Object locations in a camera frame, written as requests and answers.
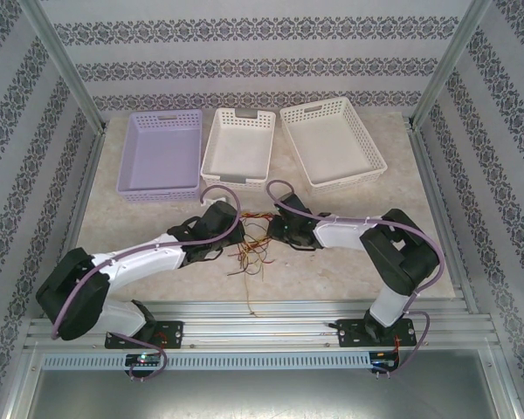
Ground pale yellow wire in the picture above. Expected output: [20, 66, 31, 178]
[239, 237, 276, 274]

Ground orange-yellow wire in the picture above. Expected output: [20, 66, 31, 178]
[238, 235, 267, 316]

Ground small white basket grey handles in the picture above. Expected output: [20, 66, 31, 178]
[199, 106, 277, 194]

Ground purple perforated plastic basket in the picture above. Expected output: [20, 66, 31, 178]
[115, 108, 203, 205]

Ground large white perforated basket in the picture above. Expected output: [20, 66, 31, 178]
[279, 96, 389, 196]

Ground left controller circuit board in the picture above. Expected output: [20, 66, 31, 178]
[125, 353, 162, 367]

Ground controller circuit board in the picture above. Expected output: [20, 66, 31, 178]
[125, 353, 162, 367]
[372, 348, 401, 372]

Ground right controller circuit board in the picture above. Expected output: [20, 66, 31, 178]
[372, 348, 401, 372]

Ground grey metal sheet panel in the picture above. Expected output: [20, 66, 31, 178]
[8, 368, 521, 419]

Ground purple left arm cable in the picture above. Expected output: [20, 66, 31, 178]
[52, 186, 243, 380]

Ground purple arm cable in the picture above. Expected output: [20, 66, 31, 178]
[52, 186, 243, 380]
[265, 180, 445, 376]

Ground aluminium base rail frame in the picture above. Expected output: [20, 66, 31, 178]
[24, 299, 501, 353]

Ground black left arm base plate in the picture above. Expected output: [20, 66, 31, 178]
[103, 319, 186, 351]

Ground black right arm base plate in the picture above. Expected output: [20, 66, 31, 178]
[335, 317, 417, 349]

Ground aluminium side rail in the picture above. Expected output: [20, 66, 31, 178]
[408, 126, 479, 313]
[43, 128, 108, 306]

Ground slotted grey cable duct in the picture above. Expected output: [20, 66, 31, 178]
[40, 350, 373, 371]

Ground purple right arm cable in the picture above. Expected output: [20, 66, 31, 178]
[265, 180, 445, 376]

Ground aluminium corner post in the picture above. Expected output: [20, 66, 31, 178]
[16, 0, 109, 132]
[410, 0, 495, 127]

